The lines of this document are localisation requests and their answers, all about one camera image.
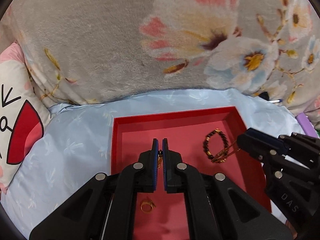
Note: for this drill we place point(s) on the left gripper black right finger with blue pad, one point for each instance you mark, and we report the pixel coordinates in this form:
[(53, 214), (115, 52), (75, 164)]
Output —
[(216, 207)]

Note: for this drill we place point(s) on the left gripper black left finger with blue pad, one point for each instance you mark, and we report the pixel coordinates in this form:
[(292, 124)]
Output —
[(104, 207)]

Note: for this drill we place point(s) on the red cardboard tray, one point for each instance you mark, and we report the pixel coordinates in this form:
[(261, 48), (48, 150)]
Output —
[(160, 215)]

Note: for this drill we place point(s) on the grey floral blanket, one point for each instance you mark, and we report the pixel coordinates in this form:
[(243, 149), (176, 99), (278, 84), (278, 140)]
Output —
[(94, 51)]

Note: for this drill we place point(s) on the white cartoon face pillow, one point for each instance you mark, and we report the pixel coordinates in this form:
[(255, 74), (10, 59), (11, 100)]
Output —
[(23, 116)]

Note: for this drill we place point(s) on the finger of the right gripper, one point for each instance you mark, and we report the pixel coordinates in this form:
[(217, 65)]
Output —
[(262, 142), (243, 144)]

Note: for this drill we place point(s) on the light blue patterned sheet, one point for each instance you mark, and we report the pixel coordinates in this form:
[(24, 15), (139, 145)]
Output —
[(77, 144)]

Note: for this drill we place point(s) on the purple object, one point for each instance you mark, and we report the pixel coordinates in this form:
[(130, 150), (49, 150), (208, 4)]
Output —
[(306, 125)]

